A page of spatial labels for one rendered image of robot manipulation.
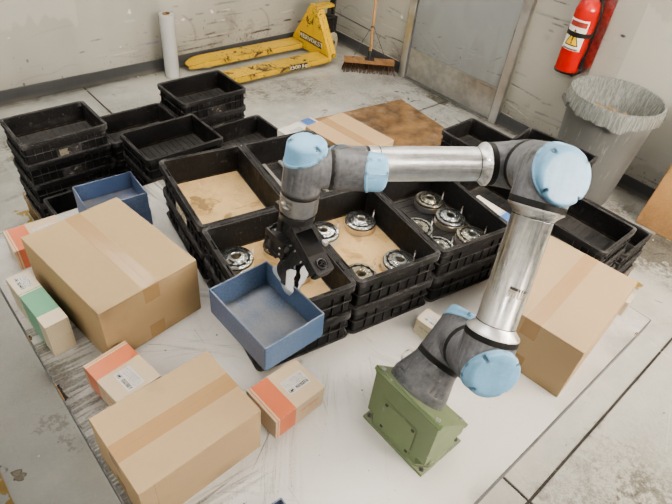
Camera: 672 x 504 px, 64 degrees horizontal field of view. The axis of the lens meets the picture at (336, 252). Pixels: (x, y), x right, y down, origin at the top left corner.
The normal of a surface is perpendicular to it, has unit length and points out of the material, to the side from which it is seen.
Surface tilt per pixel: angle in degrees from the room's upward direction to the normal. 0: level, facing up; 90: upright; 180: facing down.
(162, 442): 0
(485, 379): 71
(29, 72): 90
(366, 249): 0
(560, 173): 57
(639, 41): 90
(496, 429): 0
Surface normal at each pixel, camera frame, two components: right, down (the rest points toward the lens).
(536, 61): -0.75, 0.38
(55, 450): 0.10, -0.75
